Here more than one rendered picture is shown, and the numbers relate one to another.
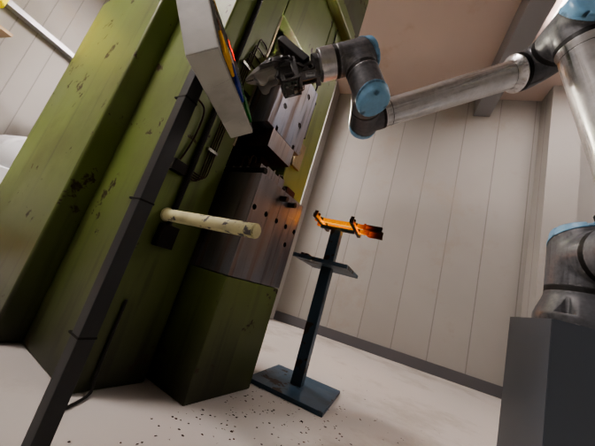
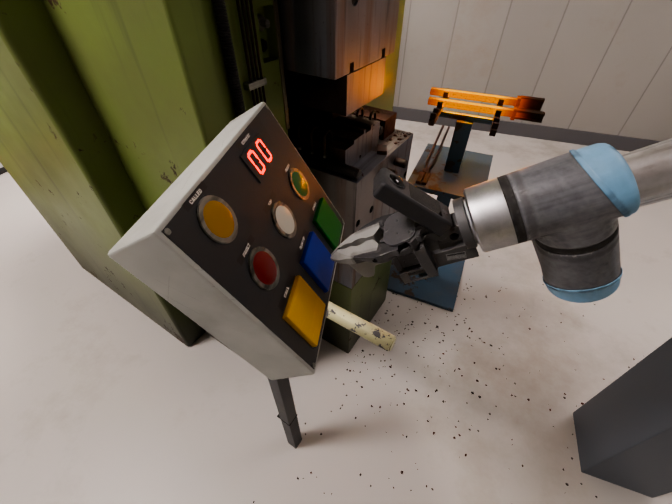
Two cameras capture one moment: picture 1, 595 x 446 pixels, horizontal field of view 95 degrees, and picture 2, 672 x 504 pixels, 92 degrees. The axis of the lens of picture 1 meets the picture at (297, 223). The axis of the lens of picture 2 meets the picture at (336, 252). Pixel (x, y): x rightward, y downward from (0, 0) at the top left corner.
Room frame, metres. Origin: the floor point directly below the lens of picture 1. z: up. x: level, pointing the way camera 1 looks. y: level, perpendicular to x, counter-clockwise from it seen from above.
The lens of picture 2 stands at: (0.32, 0.25, 1.39)
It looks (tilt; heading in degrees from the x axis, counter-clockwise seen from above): 44 degrees down; 0
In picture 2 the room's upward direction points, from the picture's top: straight up
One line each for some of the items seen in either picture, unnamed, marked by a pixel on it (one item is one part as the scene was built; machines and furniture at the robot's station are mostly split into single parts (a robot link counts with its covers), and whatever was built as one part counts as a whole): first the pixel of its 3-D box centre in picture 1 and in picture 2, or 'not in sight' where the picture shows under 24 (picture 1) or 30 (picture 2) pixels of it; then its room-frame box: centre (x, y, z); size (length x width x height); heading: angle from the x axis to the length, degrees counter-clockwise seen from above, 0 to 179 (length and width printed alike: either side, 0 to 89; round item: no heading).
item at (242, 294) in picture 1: (197, 317); (320, 270); (1.40, 0.33, 0.23); 0.56 x 0.38 x 0.47; 57
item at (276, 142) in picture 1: (250, 149); (302, 72); (1.35, 0.35, 1.12); 0.42 x 0.20 x 0.10; 57
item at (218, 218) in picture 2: not in sight; (218, 219); (0.61, 0.39, 1.16); 0.05 x 0.03 x 0.04; 147
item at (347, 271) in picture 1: (328, 265); (451, 170); (1.59, -0.24, 0.67); 0.40 x 0.30 x 0.02; 156
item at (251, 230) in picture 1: (205, 221); (324, 307); (0.89, 0.29, 0.62); 0.44 x 0.05 x 0.05; 57
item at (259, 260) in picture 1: (228, 226); (317, 189); (1.40, 0.33, 0.69); 0.56 x 0.38 x 0.45; 57
